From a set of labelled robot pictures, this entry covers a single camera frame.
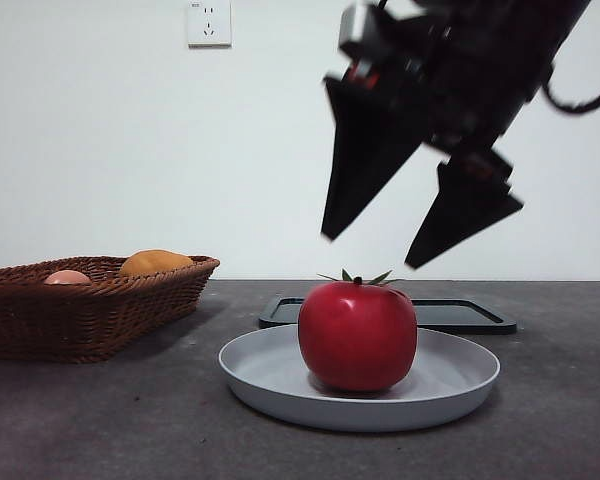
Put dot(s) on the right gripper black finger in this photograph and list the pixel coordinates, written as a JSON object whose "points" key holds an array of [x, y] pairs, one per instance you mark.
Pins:
{"points": [[365, 160], [460, 210]]}

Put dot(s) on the red tomato with green stem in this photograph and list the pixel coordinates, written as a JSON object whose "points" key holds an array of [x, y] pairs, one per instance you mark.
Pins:
{"points": [[357, 335]]}

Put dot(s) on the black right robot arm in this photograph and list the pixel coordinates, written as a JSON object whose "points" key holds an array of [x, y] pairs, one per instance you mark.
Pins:
{"points": [[480, 75]]}

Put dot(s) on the black rectangular tray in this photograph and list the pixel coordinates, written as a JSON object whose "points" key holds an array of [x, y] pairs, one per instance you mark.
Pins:
{"points": [[460, 320]]}

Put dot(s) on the grey round plate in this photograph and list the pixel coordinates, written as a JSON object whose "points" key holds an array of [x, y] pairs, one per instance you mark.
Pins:
{"points": [[265, 370]]}

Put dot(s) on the orange-yellow round fruit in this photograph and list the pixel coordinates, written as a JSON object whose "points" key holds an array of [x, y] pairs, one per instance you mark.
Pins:
{"points": [[155, 262]]}

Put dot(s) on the brown wicker basket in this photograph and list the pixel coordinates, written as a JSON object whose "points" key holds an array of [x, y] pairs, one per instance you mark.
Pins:
{"points": [[80, 320]]}

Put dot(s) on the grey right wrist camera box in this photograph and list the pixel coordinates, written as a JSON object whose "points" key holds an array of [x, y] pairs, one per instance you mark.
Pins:
{"points": [[359, 27]]}

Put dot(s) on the white wall power socket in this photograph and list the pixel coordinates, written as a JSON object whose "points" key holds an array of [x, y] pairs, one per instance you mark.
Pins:
{"points": [[209, 25]]}

